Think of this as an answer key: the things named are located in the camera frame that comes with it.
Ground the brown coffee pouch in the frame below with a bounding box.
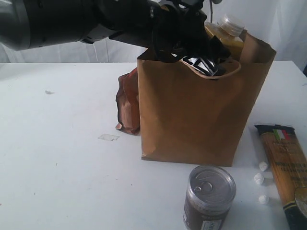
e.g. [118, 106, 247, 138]
[116, 68, 141, 136]

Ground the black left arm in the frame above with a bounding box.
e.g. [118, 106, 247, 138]
[0, 0, 231, 77]

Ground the yellow grain bottle white cap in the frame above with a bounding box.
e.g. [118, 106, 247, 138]
[204, 14, 245, 61]

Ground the brown paper bag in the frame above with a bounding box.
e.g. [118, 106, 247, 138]
[137, 31, 276, 167]

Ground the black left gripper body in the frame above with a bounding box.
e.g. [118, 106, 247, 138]
[109, 0, 226, 79]

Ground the clear tape piece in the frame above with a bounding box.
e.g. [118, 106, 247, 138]
[98, 134, 119, 141]

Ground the brown can silver lid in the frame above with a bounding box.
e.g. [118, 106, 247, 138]
[183, 165, 236, 230]

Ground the spaghetti packet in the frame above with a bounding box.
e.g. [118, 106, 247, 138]
[255, 125, 307, 230]

